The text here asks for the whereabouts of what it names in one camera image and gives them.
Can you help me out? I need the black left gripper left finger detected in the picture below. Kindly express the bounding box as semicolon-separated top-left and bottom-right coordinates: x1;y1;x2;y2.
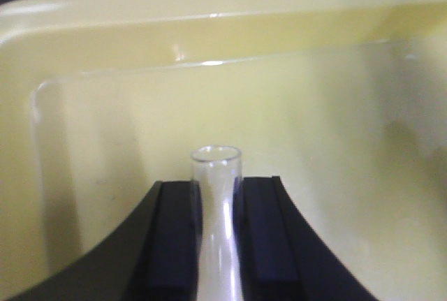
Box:
12;181;200;300

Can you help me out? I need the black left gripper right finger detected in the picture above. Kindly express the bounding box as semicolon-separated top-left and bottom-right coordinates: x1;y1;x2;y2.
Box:
233;176;375;300

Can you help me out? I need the yellow plastic tray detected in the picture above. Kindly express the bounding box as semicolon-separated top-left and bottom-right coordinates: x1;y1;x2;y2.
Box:
1;0;446;300

